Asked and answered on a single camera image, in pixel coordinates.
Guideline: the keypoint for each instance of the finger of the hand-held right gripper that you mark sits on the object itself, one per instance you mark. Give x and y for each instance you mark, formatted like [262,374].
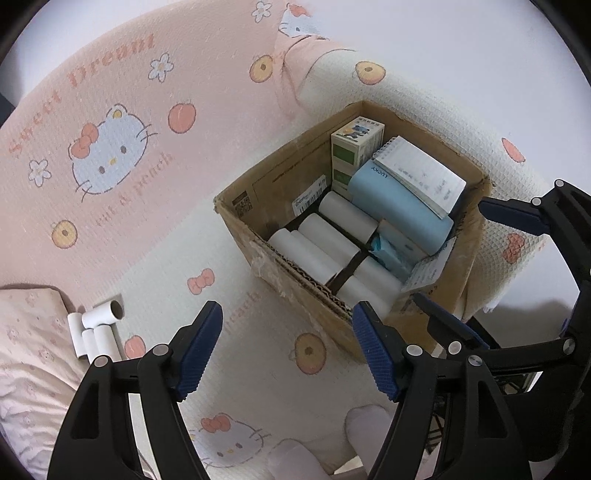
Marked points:
[512,213]
[443,318]

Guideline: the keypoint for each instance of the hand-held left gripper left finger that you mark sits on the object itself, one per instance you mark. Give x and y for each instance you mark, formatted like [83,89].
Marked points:
[203,350]

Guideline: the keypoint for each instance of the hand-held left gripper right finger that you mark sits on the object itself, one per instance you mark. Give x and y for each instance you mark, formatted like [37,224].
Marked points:
[376,350]

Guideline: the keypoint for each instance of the cluster of white cardboard tubes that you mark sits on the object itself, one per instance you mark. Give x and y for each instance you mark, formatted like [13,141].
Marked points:
[104,344]

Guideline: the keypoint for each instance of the brown cardboard box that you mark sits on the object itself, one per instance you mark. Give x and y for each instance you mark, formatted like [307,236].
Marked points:
[295,161]

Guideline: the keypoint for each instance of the white printed paper slip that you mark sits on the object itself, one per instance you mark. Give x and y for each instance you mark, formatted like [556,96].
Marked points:
[429,270]

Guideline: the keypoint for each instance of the person's pale socked foot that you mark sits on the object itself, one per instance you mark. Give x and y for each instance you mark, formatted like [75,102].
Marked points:
[295,461]
[367,427]

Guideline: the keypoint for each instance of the teal tissue packet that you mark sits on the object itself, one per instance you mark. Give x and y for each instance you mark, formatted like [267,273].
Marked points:
[390,256]

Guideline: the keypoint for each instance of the white spiral notepad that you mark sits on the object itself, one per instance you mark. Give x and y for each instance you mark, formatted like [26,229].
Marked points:
[415,175]

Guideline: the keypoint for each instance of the light blue rounded case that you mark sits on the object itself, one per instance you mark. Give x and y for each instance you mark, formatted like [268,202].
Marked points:
[397,207]

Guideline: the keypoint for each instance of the green white cartoon carton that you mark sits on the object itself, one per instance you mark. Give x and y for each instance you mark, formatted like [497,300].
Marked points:
[355,143]

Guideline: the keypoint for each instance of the pink floral pillow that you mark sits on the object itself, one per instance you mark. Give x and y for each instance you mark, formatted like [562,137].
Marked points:
[27,346]

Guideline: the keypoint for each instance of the pink white cat print blanket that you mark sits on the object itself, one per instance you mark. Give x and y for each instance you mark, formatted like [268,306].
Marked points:
[207,138]

